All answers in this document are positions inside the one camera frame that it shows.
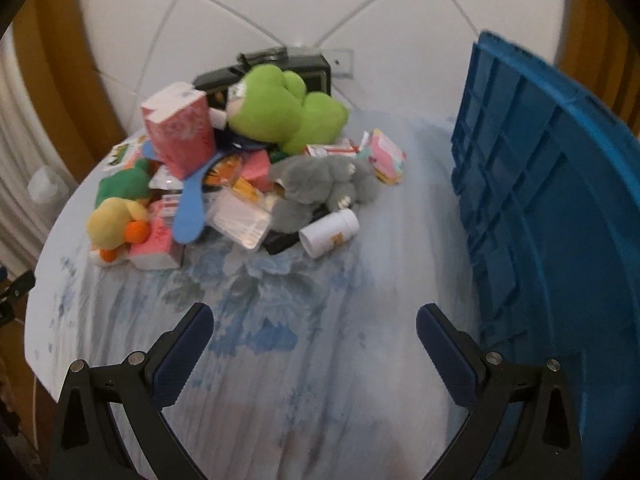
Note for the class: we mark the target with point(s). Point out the black remote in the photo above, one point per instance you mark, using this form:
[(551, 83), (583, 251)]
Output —
[(280, 242)]

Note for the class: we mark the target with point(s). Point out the black tripod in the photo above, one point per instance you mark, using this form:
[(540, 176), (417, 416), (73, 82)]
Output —
[(20, 282)]

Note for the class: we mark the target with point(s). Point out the small pink box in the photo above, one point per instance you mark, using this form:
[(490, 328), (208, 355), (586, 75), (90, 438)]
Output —
[(387, 152)]

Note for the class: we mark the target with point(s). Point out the white pill bottle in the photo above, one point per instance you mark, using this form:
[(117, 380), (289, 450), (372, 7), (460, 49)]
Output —
[(327, 232)]

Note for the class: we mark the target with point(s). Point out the blue plastic crate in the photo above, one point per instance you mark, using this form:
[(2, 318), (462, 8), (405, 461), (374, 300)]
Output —
[(525, 185)]

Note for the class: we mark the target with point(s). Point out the pink sponge block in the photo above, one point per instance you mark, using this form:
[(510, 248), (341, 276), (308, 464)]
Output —
[(257, 165)]

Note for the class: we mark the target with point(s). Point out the grey plush toy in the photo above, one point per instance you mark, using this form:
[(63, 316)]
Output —
[(310, 180)]

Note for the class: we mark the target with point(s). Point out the red and white box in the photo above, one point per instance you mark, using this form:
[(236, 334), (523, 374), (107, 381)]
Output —
[(330, 150)]

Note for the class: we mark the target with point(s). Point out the black box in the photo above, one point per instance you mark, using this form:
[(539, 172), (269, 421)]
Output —
[(315, 72)]

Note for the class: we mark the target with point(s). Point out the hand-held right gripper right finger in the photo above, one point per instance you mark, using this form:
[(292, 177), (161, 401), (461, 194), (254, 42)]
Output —
[(447, 360)]

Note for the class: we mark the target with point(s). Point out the blue plastic paddle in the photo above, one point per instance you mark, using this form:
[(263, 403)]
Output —
[(190, 215)]

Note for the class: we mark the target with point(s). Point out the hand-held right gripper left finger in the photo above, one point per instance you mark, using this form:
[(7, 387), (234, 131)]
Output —
[(182, 355)]

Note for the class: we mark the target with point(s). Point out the pink tissue pack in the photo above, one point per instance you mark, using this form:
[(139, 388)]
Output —
[(157, 247), (180, 130)]

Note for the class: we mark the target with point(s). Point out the white pleated curtain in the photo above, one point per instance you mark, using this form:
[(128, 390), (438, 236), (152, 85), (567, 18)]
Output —
[(15, 160)]

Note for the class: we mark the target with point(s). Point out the green frog plush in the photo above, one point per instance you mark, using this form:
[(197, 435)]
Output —
[(270, 110)]

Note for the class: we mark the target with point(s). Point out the yellow duck plush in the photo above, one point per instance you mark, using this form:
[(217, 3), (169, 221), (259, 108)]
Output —
[(107, 222)]

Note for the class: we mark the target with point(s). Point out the clear plastic box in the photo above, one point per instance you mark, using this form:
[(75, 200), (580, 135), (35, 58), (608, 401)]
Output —
[(240, 220)]

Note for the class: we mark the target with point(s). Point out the white box with green print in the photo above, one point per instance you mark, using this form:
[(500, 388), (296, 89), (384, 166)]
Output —
[(120, 152)]

